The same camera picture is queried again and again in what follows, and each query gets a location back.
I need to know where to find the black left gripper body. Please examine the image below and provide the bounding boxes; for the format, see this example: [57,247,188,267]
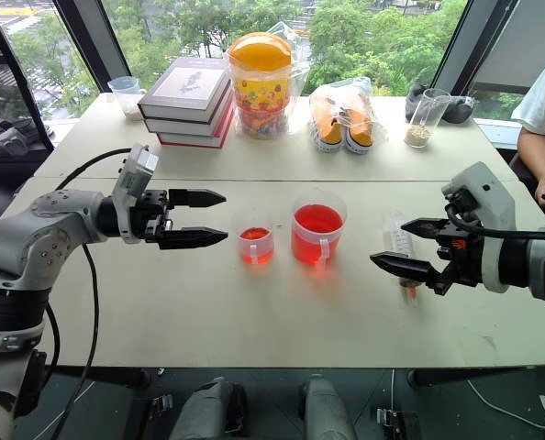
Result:
[136,189,173,245]

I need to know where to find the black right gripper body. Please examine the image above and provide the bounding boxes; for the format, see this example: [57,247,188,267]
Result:
[429,219,484,296]

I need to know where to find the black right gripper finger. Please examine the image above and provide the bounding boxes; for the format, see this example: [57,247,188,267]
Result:
[400,217,450,240]
[369,251,439,286]

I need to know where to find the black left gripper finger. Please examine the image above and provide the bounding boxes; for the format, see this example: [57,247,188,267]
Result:
[158,225,230,251]
[168,187,228,208]

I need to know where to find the clear plastic syringe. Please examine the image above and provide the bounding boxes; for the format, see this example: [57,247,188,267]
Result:
[381,209,423,302]

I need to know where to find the small beaker red liquid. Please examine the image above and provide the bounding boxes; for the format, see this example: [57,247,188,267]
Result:
[231,208,274,277]

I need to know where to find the large beaker red liquid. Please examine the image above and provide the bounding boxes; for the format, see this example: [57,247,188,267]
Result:
[291,187,349,278]

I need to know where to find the plastic measuring cup white powder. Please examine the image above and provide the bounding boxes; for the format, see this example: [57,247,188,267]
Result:
[106,75,148,122]

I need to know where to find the red cover hardback book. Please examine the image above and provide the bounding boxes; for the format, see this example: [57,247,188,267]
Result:
[154,104,237,150]

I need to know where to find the thick dark hardback book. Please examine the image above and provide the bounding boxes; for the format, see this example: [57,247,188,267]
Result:
[142,89,234,138]

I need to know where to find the tall glass with grains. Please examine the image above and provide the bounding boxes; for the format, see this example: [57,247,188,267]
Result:
[403,87,453,149]

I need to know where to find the grey cover hardback book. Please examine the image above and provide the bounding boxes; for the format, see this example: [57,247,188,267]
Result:
[137,56,233,125]

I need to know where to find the black table support bar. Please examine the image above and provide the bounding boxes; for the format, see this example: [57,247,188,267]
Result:
[406,366,536,389]
[47,366,152,390]

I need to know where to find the grey plush object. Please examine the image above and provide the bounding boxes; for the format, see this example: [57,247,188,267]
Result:
[405,82,476,126]

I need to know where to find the yellow canvas shoe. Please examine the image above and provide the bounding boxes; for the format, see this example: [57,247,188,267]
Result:
[340,91,376,157]
[309,93,348,154]

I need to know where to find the candy jar with orange lid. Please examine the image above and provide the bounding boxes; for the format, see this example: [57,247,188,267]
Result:
[227,33,295,139]

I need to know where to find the clear bag around jar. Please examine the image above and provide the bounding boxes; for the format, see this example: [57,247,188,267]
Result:
[223,20,314,140]

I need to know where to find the bagged orange baby shoes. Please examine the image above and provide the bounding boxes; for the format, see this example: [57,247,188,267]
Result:
[307,76,389,156]

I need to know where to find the dark rounded robot leg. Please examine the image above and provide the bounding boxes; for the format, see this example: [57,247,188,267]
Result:
[301,374,361,440]
[168,376,249,440]

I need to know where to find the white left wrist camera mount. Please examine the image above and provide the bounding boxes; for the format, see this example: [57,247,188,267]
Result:
[110,142,160,245]

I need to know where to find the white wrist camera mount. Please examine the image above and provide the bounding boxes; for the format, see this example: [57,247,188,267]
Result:
[440,160,517,294]
[110,142,160,245]

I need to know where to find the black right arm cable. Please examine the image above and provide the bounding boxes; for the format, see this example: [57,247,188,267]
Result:
[443,203,545,240]

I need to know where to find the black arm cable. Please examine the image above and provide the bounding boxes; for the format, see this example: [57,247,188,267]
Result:
[45,147,134,440]
[443,203,545,240]

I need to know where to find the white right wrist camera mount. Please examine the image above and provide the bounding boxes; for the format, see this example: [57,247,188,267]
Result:
[440,160,517,294]

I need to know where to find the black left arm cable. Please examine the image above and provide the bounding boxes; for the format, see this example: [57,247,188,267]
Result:
[45,147,134,440]

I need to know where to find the white floor cable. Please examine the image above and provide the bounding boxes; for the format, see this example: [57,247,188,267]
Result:
[465,376,545,422]

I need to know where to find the black metal frame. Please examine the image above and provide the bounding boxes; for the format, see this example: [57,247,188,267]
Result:
[0,3,56,153]

